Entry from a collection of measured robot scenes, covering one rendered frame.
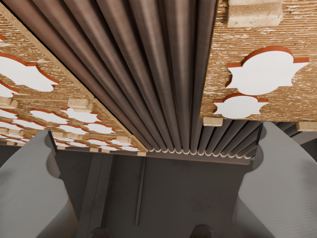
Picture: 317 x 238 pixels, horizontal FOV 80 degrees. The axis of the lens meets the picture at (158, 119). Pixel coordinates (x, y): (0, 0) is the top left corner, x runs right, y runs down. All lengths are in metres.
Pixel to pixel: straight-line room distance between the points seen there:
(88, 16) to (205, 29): 0.18
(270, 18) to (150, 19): 0.16
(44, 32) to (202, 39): 0.28
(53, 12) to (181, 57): 0.22
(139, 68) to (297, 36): 0.28
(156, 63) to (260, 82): 0.21
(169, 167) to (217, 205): 0.82
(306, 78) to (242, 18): 0.23
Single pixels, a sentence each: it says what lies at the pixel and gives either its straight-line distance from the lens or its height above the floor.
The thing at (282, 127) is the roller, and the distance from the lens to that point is 0.79.
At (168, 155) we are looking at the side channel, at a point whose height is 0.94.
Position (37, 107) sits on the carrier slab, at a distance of 0.79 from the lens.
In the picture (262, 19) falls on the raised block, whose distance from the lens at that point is 0.28.
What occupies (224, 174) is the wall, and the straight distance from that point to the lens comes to 2.99.
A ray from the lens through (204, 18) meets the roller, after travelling 0.32.
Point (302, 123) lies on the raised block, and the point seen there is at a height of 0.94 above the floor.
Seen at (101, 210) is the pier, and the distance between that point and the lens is 2.87.
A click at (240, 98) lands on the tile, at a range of 0.48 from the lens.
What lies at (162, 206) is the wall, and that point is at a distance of 2.91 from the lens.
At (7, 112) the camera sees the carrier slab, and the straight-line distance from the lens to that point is 0.93.
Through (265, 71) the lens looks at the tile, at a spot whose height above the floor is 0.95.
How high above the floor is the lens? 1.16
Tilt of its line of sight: 19 degrees down
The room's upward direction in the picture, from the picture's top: 174 degrees counter-clockwise
